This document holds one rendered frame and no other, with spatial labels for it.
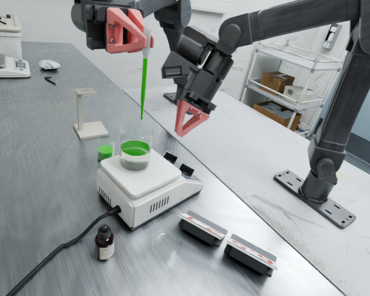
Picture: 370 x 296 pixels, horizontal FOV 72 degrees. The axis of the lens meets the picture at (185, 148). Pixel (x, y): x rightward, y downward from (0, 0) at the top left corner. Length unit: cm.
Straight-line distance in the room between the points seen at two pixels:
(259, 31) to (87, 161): 48
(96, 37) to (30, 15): 135
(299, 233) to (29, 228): 52
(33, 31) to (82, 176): 131
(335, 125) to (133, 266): 48
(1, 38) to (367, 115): 318
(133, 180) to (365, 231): 53
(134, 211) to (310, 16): 47
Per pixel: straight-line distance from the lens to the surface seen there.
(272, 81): 274
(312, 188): 69
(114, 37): 46
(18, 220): 56
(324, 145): 63
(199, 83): 56
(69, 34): 186
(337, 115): 61
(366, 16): 56
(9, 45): 142
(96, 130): 79
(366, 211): 80
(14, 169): 68
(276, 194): 69
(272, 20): 56
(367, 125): 336
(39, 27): 183
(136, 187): 46
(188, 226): 51
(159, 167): 51
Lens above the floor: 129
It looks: 31 degrees down
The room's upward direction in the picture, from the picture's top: 11 degrees clockwise
